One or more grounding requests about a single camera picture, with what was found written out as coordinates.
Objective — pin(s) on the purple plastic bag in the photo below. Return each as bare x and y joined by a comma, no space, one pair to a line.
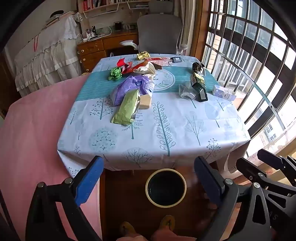
126,89

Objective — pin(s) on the red paper envelope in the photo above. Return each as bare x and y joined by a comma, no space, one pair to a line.
122,63

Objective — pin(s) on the yellow slipper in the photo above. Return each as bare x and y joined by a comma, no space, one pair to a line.
167,222
127,228

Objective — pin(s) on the table with patterned cloth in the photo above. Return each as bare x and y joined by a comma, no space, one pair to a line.
175,129

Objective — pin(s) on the white power strip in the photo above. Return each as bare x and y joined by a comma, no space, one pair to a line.
92,37

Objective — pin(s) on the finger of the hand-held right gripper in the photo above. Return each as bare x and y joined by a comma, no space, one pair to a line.
270,160
248,171

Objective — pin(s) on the tan cardboard box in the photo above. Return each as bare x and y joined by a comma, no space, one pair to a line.
145,102

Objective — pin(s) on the beige bag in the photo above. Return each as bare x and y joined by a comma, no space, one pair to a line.
146,69

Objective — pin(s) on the beige curtain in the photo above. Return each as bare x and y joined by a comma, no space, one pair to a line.
188,25

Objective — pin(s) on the clear plastic bottle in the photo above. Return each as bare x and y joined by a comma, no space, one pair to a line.
185,90

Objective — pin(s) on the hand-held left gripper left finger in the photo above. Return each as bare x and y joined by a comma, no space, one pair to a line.
92,178

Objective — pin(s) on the row of books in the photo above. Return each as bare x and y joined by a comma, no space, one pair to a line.
87,5

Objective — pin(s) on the white lace-covered furniture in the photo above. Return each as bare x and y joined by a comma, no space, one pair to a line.
46,60

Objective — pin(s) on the yellow paper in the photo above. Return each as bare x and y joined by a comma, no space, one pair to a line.
143,55

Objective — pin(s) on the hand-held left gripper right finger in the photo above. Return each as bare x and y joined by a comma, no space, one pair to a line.
208,183

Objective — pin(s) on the dark green box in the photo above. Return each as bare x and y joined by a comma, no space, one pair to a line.
197,85

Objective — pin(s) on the dark foil wrapper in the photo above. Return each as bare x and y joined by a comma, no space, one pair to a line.
197,67

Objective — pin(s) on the white and purple box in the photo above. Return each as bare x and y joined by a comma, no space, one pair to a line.
222,92

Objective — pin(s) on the wooden writing desk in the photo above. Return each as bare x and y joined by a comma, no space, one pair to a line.
92,49

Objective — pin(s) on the green paper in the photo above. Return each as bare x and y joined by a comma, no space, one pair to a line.
115,73

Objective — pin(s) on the round yellow-rimmed trash bin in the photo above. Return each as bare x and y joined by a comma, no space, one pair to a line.
165,187

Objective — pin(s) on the person's right leg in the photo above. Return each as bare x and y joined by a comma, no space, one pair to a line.
171,236

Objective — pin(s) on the person's left leg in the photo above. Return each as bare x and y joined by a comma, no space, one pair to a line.
131,238

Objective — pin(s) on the black picture frame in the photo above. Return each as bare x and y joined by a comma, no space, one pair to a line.
118,26

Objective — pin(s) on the wooden bookshelf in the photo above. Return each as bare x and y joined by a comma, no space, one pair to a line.
104,8

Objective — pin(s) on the person's leg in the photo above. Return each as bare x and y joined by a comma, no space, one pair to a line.
131,238
171,236

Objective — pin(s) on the green snack packet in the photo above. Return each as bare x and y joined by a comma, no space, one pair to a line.
126,107

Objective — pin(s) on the grey office chair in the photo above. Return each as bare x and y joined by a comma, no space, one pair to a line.
159,32

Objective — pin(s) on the red juice carton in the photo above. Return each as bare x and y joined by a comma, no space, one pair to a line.
161,61

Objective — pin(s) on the barred window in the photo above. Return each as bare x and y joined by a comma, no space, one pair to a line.
242,46

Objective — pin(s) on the small black box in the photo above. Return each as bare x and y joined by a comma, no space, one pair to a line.
176,59

